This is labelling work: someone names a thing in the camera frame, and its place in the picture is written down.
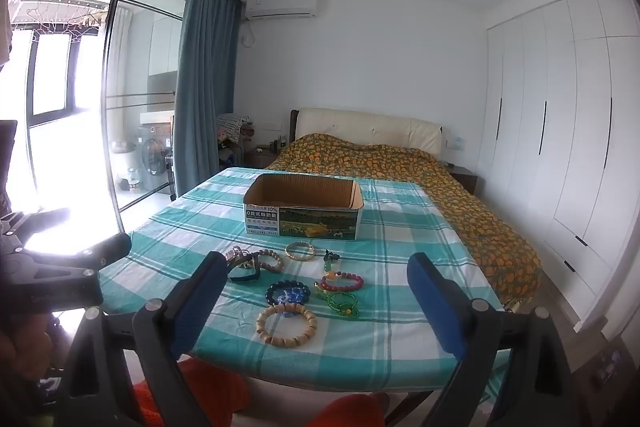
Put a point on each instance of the pile of clothes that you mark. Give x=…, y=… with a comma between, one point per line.
x=232, y=127

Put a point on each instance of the wall socket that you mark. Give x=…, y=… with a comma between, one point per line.
x=455, y=142

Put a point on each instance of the printed cardboard box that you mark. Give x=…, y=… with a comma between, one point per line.
x=320, y=223

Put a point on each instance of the white wardrobe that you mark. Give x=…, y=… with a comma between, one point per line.
x=560, y=132

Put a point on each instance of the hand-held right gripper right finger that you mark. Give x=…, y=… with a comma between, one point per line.
x=435, y=302

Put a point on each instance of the gold bangle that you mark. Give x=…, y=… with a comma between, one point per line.
x=287, y=252

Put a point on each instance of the dark wooden nightstand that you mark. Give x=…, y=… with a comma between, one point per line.
x=265, y=157
x=462, y=179

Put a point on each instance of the cream padded headboard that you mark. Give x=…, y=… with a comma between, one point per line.
x=360, y=127

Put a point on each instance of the black framed window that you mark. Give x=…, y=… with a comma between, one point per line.
x=35, y=72

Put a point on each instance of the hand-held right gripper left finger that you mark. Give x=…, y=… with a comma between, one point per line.
x=200, y=297

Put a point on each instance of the orange pants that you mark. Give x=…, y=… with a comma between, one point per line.
x=215, y=392

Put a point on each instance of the teal plaid sheet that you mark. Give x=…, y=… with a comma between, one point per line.
x=390, y=217

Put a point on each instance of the blue curtain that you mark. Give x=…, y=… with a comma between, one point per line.
x=205, y=82

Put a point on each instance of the clothes drying rack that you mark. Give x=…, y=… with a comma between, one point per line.
x=65, y=14

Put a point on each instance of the washing machine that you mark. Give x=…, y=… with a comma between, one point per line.
x=152, y=154

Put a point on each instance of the white air conditioner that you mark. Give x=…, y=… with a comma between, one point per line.
x=280, y=6

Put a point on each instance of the sliding glass door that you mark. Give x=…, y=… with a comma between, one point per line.
x=145, y=97

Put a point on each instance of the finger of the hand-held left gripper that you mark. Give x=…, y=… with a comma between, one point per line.
x=30, y=224
x=110, y=249

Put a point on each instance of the black wristband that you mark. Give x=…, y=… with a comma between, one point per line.
x=250, y=277

